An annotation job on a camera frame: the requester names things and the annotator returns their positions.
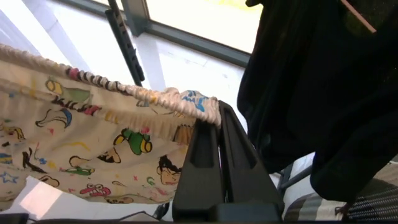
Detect pink clothes hanger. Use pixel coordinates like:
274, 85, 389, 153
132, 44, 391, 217
340, 0, 377, 34

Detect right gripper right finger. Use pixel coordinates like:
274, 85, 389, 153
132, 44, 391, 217
214, 100, 284, 222

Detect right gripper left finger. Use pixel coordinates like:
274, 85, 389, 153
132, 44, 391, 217
172, 119, 224, 222

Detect cream printed garment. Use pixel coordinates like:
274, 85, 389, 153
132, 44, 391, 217
0, 43, 222, 205

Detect white laundry basket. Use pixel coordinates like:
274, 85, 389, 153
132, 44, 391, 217
284, 161, 398, 222

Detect black garment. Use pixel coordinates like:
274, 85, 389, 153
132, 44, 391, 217
236, 0, 398, 203

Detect window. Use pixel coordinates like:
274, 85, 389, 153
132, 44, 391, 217
58, 0, 264, 68

